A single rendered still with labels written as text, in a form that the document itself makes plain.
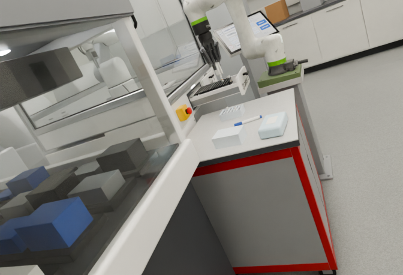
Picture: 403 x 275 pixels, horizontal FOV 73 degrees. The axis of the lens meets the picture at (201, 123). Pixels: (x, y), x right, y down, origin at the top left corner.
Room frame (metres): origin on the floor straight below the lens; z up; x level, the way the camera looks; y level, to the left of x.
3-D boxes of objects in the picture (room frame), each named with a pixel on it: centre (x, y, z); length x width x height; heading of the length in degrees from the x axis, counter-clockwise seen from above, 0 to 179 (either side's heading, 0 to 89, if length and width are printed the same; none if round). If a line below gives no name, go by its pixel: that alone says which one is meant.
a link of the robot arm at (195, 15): (1.51, -0.21, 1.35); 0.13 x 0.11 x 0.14; 43
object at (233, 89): (1.73, -0.15, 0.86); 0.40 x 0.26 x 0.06; 66
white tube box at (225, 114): (1.41, -0.18, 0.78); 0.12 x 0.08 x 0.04; 62
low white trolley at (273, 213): (1.28, -0.16, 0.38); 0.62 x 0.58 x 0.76; 156
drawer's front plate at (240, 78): (1.65, -0.35, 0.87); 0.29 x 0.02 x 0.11; 156
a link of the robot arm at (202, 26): (1.52, -0.21, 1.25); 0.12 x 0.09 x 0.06; 31
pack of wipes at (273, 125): (1.03, -0.27, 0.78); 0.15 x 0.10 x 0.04; 147
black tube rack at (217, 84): (1.73, -0.16, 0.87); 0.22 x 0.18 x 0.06; 66
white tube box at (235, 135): (1.09, -0.09, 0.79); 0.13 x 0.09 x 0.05; 58
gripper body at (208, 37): (1.52, -0.21, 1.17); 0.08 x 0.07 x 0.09; 121
